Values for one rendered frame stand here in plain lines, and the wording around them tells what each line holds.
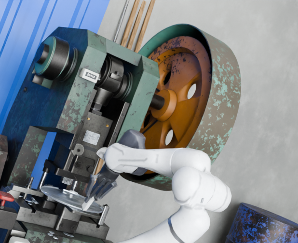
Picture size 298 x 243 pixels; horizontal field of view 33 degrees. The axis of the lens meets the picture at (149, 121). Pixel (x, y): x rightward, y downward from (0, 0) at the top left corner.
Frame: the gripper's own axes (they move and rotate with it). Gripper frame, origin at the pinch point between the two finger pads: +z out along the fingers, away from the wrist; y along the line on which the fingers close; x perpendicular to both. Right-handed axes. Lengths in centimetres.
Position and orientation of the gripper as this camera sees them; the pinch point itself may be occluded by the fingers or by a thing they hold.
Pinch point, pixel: (88, 202)
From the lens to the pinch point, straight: 214.0
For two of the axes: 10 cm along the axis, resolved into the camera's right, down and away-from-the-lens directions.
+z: -5.5, 7.6, 3.4
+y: 7.7, 3.0, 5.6
